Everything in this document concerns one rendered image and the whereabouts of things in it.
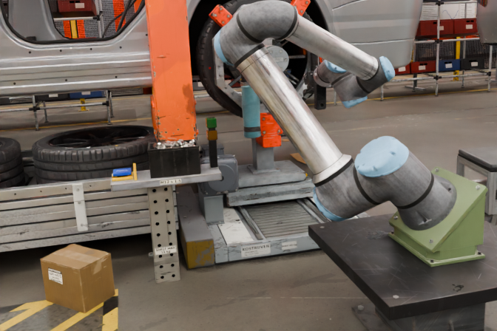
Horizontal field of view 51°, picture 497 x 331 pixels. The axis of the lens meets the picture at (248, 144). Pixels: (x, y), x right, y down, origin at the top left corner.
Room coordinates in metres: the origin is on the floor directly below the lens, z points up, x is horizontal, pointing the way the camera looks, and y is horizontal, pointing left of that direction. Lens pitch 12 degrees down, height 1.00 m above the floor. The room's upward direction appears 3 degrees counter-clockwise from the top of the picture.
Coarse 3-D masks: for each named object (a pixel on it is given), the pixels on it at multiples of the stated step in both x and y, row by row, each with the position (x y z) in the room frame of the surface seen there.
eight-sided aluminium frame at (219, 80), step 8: (240, 8) 2.61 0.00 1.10; (216, 56) 2.58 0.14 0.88; (216, 64) 2.58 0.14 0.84; (216, 72) 2.58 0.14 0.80; (216, 80) 2.58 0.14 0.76; (224, 88) 2.59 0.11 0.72; (232, 96) 2.60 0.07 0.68; (240, 96) 2.61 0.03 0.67; (240, 104) 2.61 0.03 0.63; (264, 112) 2.63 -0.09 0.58
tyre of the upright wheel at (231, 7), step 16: (240, 0) 2.70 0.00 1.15; (256, 0) 2.71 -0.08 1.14; (288, 0) 2.76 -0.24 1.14; (304, 16) 2.77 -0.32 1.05; (208, 32) 2.66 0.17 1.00; (208, 48) 2.66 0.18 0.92; (208, 64) 2.66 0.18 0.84; (208, 80) 2.66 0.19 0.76; (224, 96) 2.67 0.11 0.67; (240, 112) 2.69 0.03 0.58
